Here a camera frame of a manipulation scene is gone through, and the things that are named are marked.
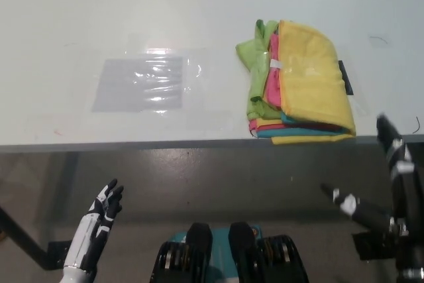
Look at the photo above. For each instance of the grey table leg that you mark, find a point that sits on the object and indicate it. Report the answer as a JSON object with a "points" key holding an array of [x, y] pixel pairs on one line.
{"points": [[66, 183]]}

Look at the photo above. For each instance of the clear plastic bag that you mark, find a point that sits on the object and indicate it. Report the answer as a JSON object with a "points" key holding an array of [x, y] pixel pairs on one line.
{"points": [[132, 87]]}

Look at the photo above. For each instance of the clear plastic sheet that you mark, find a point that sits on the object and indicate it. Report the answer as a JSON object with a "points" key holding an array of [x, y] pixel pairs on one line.
{"points": [[192, 74]]}

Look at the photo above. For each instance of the large yellow microfibre cloth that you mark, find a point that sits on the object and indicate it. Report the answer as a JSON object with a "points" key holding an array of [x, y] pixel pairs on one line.
{"points": [[311, 94]]}

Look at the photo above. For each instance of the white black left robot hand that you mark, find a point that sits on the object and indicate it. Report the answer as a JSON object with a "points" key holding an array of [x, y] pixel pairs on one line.
{"points": [[86, 236]]}

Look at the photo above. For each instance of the black metal stand leg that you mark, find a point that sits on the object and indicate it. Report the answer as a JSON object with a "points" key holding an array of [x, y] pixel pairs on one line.
{"points": [[23, 236]]}

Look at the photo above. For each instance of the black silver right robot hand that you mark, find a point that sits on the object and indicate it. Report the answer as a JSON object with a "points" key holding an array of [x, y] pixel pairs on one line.
{"points": [[407, 203]]}

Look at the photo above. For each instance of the teal microfibre cloth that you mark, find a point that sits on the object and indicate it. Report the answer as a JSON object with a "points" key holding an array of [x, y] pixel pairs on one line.
{"points": [[298, 131]]}

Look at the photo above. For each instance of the white cloth label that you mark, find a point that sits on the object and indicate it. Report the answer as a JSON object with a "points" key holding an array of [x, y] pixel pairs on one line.
{"points": [[275, 64]]}

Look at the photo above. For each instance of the black tape strip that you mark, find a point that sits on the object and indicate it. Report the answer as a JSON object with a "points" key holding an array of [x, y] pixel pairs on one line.
{"points": [[345, 77]]}

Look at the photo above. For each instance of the pink microfibre cloth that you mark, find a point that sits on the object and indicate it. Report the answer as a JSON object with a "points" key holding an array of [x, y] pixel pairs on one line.
{"points": [[272, 90]]}

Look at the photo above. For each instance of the black floor plate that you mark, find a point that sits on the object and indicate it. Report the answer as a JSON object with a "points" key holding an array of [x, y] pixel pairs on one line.
{"points": [[371, 246]]}

